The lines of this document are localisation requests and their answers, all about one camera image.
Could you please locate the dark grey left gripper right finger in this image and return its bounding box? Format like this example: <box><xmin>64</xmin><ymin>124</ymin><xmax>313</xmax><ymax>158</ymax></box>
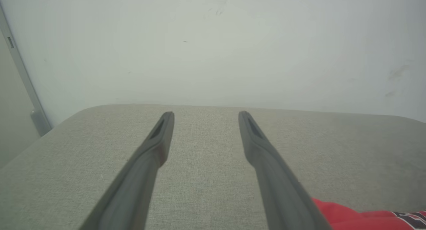
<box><xmin>238</xmin><ymin>111</ymin><xmax>333</xmax><ymax>230</ymax></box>

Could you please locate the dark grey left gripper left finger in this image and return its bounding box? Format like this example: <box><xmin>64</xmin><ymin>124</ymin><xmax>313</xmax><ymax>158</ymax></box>
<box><xmin>80</xmin><ymin>111</ymin><xmax>175</xmax><ymax>230</ymax></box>

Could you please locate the red basketball jersey number 23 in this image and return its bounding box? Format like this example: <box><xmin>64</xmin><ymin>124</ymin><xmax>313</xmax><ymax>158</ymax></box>
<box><xmin>311</xmin><ymin>197</ymin><xmax>426</xmax><ymax>230</ymax></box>

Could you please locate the grey metal bar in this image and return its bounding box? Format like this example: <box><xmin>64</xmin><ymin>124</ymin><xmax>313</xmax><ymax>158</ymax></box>
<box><xmin>0</xmin><ymin>4</ymin><xmax>53</xmax><ymax>137</ymax></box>

